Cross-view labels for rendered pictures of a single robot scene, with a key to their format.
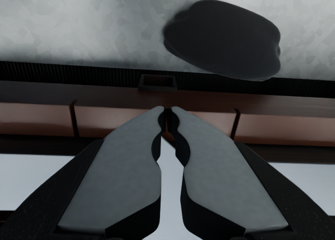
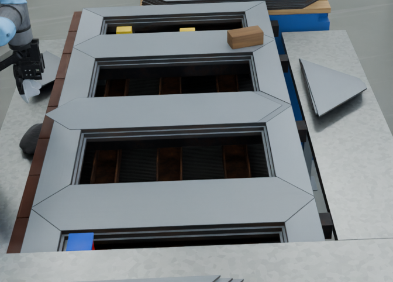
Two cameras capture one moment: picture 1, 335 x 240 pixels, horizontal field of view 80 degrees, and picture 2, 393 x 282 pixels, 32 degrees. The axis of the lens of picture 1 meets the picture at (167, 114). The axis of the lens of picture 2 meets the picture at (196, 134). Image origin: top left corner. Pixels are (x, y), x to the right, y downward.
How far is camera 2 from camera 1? 2.17 m
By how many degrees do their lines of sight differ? 56
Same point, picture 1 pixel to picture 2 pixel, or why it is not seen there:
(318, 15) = (31, 118)
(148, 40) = not seen: hidden behind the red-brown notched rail
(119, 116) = (44, 129)
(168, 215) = (86, 109)
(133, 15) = (23, 167)
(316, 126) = (55, 90)
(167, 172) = (62, 110)
